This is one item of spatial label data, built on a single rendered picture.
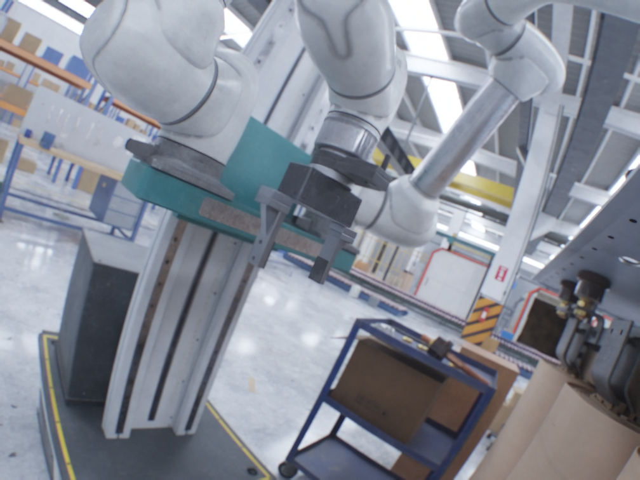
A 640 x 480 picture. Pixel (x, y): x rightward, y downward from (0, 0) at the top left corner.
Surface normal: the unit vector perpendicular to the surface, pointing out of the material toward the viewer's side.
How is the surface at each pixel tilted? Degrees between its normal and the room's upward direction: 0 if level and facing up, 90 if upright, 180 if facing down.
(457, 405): 90
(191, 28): 96
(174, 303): 90
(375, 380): 90
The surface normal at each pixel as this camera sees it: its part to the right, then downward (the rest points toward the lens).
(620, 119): -0.48, -0.20
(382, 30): 0.70, 0.57
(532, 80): -0.09, 0.75
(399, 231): -0.01, 0.53
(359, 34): 0.29, 0.86
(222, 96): 0.88, 0.33
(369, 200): 0.27, 0.14
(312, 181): 0.68, 0.31
